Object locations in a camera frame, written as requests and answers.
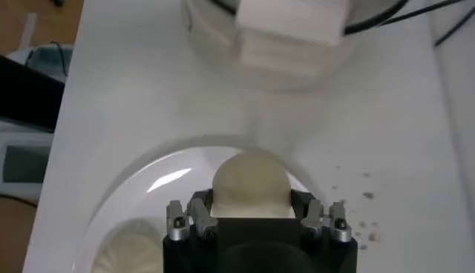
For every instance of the white steamed baozi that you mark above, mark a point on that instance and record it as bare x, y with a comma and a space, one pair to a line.
130, 256
252, 181

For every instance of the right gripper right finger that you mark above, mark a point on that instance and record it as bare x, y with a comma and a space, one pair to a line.
315, 219

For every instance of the white and black robot base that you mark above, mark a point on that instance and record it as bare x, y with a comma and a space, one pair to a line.
26, 96

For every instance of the white electric cooker base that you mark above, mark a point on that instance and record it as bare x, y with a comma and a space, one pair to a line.
289, 55

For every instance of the white round plate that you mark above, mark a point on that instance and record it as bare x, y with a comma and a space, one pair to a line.
148, 207

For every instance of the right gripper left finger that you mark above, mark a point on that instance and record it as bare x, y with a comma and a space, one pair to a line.
198, 217

